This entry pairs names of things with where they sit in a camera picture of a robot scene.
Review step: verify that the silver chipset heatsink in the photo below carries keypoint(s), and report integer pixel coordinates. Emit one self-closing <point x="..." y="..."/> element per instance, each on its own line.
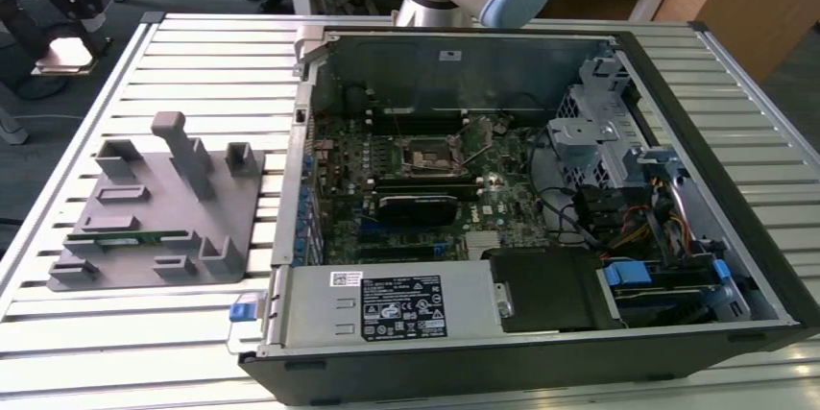
<point x="481" y="243"/>

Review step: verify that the CPU socket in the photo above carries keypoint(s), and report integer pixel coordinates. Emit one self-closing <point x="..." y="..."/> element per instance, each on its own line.
<point x="428" y="156"/>

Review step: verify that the green RAM stick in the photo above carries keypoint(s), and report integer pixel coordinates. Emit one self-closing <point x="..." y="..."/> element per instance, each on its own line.
<point x="160" y="235"/>

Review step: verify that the grey metal stand foot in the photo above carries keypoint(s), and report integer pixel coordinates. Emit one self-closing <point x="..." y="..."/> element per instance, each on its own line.
<point x="12" y="134"/>

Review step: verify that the black expansion slot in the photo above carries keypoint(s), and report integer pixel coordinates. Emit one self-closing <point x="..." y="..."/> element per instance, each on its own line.
<point x="393" y="252"/>

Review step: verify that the green motherboard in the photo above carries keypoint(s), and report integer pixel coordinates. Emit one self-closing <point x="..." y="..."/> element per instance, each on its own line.
<point x="512" y="199"/>

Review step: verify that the blue case latch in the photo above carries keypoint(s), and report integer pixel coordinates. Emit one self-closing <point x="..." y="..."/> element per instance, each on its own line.
<point x="241" y="312"/>

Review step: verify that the grey parts rack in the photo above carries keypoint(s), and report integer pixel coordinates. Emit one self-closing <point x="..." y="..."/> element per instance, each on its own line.
<point x="233" y="210"/>

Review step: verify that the black graphics card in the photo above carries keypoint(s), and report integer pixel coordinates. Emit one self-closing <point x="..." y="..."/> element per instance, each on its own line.
<point x="416" y="213"/>

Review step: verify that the black PC tower case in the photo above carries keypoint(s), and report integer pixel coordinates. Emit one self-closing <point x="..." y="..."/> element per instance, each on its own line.
<point x="448" y="376"/>

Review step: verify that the wooden cabinet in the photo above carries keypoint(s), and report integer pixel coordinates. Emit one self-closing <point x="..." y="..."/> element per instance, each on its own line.
<point x="756" y="7"/>

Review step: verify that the metal disk bay cage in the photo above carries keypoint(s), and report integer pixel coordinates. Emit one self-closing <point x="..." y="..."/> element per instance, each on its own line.
<point x="576" y="136"/>

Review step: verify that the grey case latch bracket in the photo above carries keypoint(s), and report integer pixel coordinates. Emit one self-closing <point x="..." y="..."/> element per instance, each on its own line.
<point x="305" y="45"/>

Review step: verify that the blue plastic latch tab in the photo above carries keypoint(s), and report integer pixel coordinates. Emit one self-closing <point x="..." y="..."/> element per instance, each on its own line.
<point x="720" y="271"/>

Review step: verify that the silver power supply unit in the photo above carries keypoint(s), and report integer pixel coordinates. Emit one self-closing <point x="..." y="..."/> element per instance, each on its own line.
<point x="307" y="304"/>

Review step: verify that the blue disk carrier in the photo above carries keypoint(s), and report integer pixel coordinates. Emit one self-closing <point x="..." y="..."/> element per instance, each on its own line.
<point x="627" y="275"/>

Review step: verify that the metal locking lever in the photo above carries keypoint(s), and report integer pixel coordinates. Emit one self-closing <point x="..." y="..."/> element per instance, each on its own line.
<point x="479" y="152"/>

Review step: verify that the silver CPU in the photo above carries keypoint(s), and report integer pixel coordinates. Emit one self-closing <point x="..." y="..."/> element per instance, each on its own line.
<point x="64" y="57"/>

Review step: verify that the black RAM slot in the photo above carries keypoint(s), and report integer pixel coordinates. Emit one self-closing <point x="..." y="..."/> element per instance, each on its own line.
<point x="423" y="190"/>
<point x="416" y="128"/>
<point x="468" y="196"/>
<point x="416" y="123"/>
<point x="416" y="113"/>
<point x="416" y="118"/>
<point x="423" y="185"/>
<point x="423" y="179"/>

